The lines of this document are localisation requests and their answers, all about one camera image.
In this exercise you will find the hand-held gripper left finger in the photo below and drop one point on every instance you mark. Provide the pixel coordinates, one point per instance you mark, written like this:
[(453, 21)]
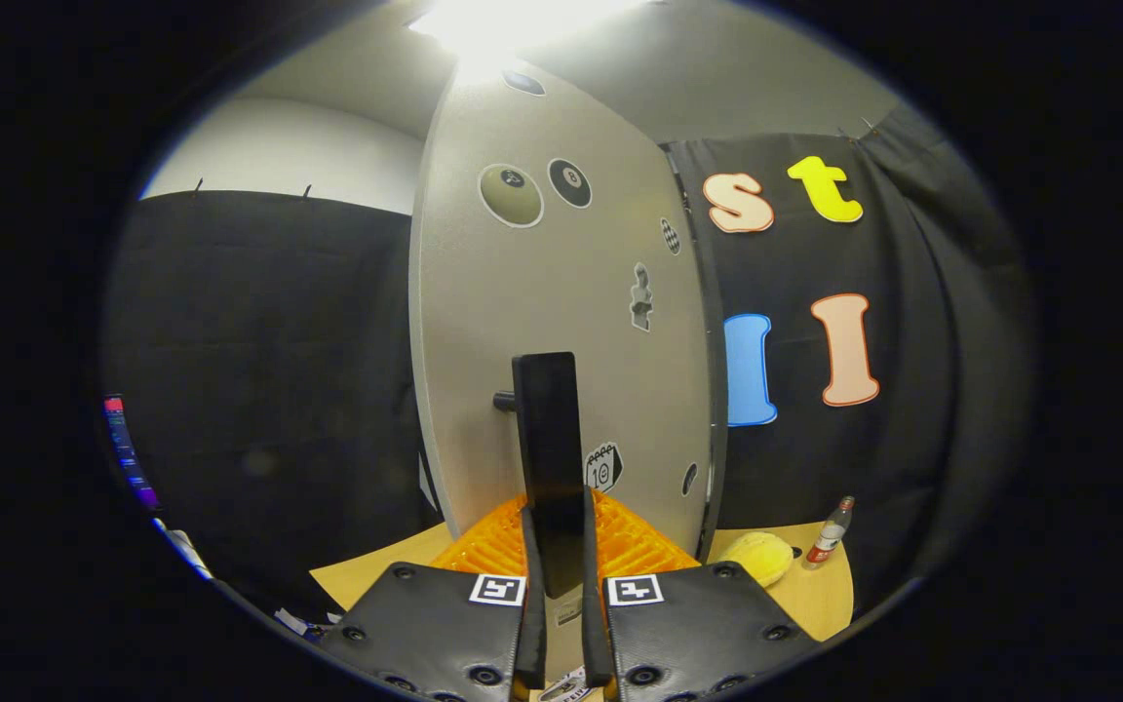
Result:
[(533, 643)]

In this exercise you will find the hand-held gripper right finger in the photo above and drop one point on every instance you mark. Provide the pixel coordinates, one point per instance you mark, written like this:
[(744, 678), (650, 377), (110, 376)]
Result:
[(597, 643)]

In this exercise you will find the white shoe with chevron stripes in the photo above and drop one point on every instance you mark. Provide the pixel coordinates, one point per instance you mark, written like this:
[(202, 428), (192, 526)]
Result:
[(566, 690)]

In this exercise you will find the grey shoe cabinet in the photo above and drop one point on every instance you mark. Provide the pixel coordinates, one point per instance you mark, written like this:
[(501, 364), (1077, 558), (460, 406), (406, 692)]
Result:
[(717, 390)]

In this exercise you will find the grey shoe cabinet door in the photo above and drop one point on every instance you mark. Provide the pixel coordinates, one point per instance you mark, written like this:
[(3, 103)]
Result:
[(571, 283)]

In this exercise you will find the yellow plush toy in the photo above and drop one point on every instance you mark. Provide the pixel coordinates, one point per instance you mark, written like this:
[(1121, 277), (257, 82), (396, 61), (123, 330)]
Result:
[(756, 558)]

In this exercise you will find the small clear bottle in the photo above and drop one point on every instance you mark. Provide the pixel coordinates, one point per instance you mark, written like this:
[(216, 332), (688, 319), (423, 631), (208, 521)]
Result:
[(827, 538)]

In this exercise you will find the small white object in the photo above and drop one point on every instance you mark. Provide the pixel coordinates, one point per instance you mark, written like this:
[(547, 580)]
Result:
[(183, 548)]

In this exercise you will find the black backdrop cloth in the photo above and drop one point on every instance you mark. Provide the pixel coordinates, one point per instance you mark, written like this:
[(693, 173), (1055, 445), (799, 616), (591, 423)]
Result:
[(279, 341)]

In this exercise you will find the computer monitor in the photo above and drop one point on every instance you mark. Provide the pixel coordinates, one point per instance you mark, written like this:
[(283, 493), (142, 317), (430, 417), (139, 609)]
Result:
[(128, 453)]

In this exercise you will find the large ceiling light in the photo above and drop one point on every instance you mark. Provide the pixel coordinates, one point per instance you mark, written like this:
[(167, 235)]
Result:
[(503, 19)]

